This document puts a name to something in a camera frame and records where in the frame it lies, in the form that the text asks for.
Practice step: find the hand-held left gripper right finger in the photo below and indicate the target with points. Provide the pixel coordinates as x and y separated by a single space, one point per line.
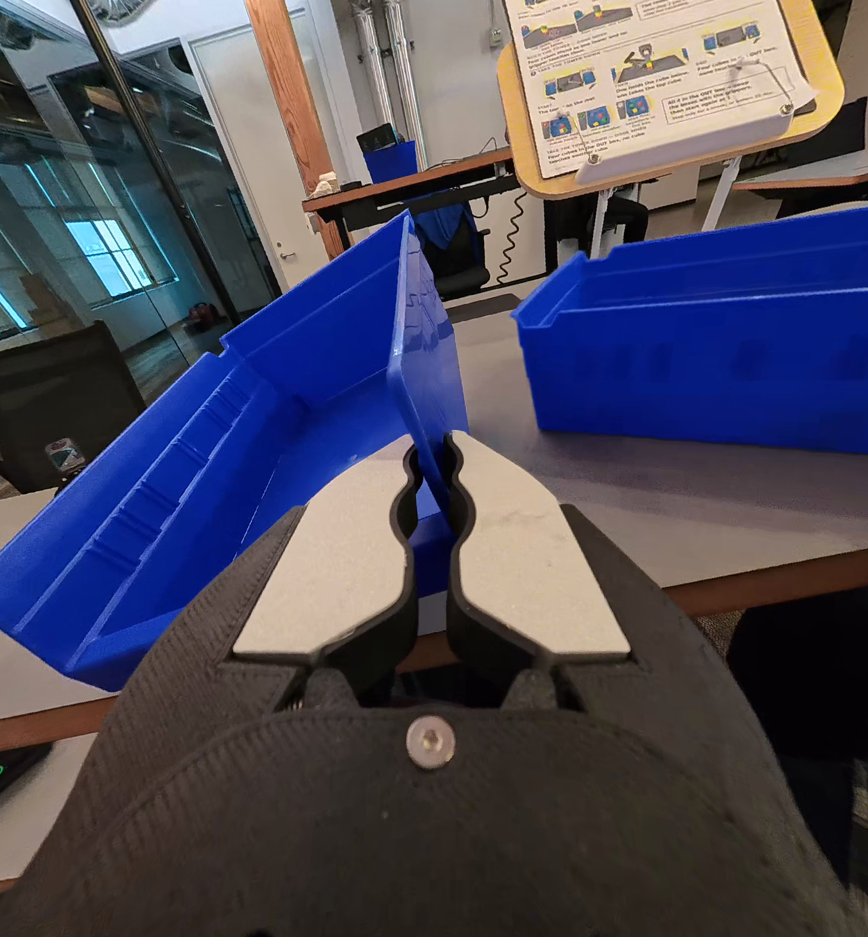
536 578

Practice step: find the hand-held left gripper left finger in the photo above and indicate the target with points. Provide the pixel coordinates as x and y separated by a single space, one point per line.
331 578

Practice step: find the blue plastic bin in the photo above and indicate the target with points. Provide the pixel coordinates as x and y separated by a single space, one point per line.
697 380
185 454

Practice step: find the dark background desk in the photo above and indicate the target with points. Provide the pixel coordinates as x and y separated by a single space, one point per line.
419 176

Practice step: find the red object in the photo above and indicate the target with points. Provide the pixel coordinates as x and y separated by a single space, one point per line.
201 316

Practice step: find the black office chair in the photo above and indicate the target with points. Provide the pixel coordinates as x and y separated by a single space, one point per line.
456 271

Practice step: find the blue jacket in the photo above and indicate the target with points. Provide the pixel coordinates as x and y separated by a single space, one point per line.
441 227

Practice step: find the black device coloured lights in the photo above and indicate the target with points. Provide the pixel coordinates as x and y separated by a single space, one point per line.
2 780

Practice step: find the small white object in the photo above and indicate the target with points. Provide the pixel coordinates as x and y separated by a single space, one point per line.
328 183

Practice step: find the white door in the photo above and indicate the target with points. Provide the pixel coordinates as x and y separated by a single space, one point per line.
243 183

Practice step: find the small blue bin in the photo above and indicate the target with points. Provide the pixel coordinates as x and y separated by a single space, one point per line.
390 165

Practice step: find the black tablet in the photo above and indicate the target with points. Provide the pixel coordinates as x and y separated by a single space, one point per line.
379 139

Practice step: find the wooden pillar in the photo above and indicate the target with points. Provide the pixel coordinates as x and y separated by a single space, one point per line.
295 110

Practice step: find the wooden background table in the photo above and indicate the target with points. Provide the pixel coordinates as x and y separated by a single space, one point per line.
844 172

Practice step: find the printed instruction sheet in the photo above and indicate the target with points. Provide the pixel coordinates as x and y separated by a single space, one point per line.
661 73

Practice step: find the white wooden book stand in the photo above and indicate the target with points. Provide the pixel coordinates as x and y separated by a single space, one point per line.
822 66

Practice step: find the silver duct pipe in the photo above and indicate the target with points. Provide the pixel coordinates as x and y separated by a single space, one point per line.
408 88
372 73

